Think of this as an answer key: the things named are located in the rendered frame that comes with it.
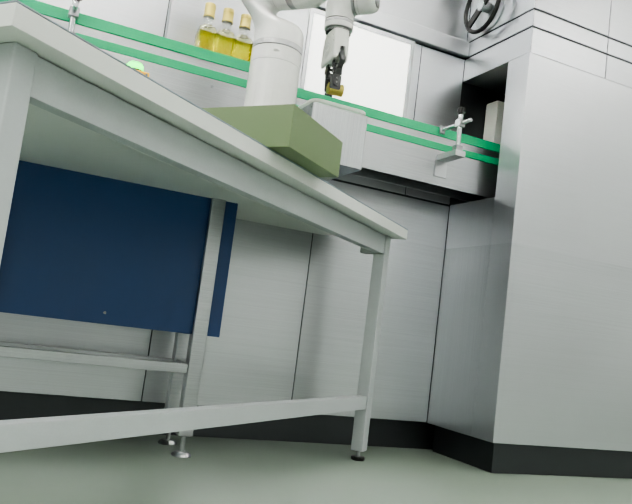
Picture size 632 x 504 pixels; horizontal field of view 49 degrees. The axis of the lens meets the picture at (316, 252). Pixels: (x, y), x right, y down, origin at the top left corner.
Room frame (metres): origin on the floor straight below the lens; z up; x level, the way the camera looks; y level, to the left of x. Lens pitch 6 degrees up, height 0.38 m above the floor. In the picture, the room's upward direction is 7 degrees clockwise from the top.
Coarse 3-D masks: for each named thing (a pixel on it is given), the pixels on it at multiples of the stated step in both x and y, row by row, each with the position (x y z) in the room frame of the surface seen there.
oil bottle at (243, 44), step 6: (240, 36) 2.07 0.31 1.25; (246, 36) 2.08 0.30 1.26; (240, 42) 2.07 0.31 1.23; (246, 42) 2.08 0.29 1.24; (252, 42) 2.09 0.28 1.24; (234, 48) 2.07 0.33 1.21; (240, 48) 2.07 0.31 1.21; (246, 48) 2.08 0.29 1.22; (234, 54) 2.07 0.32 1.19; (240, 54) 2.07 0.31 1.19; (246, 54) 2.08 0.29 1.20; (246, 60) 2.08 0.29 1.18
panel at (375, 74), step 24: (312, 48) 2.33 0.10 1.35; (360, 48) 2.40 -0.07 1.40; (384, 48) 2.44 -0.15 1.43; (408, 48) 2.48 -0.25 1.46; (312, 72) 2.33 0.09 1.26; (360, 72) 2.41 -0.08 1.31; (384, 72) 2.45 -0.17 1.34; (336, 96) 2.37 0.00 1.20; (360, 96) 2.41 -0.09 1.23; (384, 96) 2.45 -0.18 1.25
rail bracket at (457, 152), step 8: (464, 112) 2.25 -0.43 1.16; (456, 120) 2.26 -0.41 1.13; (464, 120) 2.23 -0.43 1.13; (440, 128) 2.35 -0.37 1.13; (448, 128) 2.31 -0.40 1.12; (456, 136) 2.26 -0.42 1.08; (456, 144) 2.25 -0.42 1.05; (448, 152) 2.27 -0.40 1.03; (456, 152) 2.24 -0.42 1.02; (464, 152) 2.25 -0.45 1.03; (440, 160) 2.33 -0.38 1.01; (448, 160) 2.32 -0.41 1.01; (440, 168) 2.34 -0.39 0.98; (440, 176) 2.34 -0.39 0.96
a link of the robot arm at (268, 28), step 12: (252, 0) 1.58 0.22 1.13; (264, 0) 1.59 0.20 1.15; (276, 0) 1.59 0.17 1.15; (252, 12) 1.58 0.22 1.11; (264, 12) 1.56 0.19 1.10; (276, 12) 1.64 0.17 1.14; (264, 24) 1.56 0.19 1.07; (276, 24) 1.55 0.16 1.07; (288, 24) 1.56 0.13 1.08; (264, 36) 1.56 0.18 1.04; (276, 36) 1.55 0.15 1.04; (288, 36) 1.56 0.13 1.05; (300, 36) 1.58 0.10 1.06; (300, 48) 1.59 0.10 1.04
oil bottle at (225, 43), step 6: (222, 30) 2.04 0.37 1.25; (228, 30) 2.05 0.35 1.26; (222, 36) 2.04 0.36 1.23; (228, 36) 2.05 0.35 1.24; (234, 36) 2.06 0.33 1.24; (216, 42) 2.05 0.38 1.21; (222, 42) 2.04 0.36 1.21; (228, 42) 2.05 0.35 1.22; (234, 42) 2.06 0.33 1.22; (216, 48) 2.04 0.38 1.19; (222, 48) 2.04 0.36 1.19; (228, 48) 2.05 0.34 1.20; (228, 54) 2.05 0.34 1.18
